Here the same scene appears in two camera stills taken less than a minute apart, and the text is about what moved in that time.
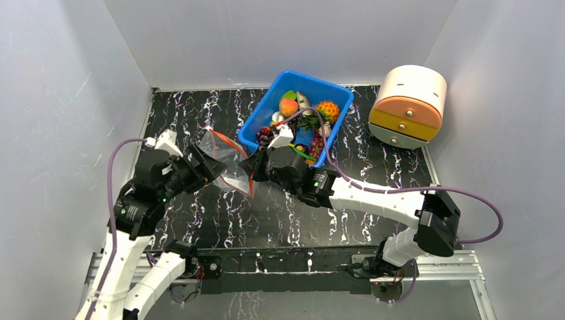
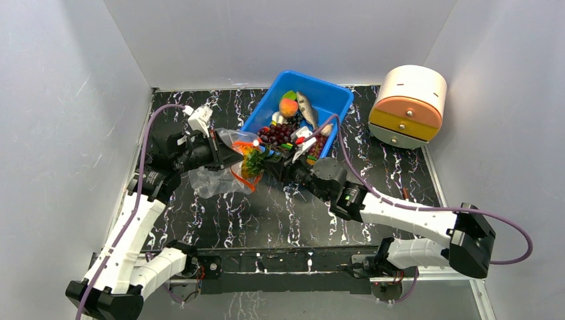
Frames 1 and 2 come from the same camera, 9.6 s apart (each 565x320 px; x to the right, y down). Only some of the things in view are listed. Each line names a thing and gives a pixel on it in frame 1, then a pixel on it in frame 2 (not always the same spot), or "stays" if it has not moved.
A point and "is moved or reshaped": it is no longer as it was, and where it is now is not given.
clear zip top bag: x=234 y=178 is moved or reshaped
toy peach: x=288 y=105 stays
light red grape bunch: x=317 y=144 stays
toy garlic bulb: x=326 y=129 stays
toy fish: x=303 y=103 stays
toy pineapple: x=328 y=111 is moved or reshaped
